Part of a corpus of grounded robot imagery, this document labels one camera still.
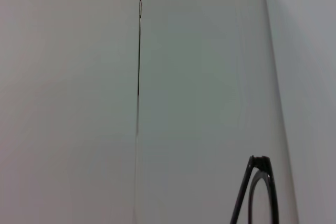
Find black glasses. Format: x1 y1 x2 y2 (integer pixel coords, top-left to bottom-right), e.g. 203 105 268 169
230 155 279 224

